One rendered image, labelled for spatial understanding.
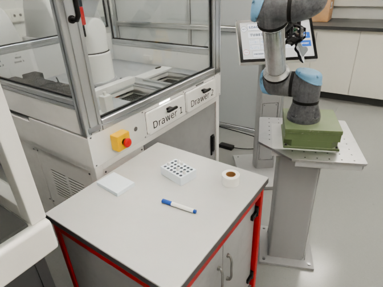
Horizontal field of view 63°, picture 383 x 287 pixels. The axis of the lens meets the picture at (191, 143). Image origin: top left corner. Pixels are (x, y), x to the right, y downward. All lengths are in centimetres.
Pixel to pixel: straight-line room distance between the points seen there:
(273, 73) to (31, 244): 110
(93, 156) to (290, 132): 86
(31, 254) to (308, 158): 110
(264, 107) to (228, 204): 138
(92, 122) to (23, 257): 55
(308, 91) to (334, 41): 276
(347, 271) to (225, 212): 111
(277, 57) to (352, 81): 297
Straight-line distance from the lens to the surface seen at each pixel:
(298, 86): 147
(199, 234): 102
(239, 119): 333
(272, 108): 242
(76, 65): 119
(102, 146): 132
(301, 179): 163
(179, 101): 163
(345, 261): 210
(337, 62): 424
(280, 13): 119
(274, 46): 131
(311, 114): 151
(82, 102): 122
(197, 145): 194
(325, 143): 151
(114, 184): 125
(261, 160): 262
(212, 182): 123
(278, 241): 190
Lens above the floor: 148
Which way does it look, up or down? 29 degrees down
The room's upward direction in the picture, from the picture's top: 3 degrees counter-clockwise
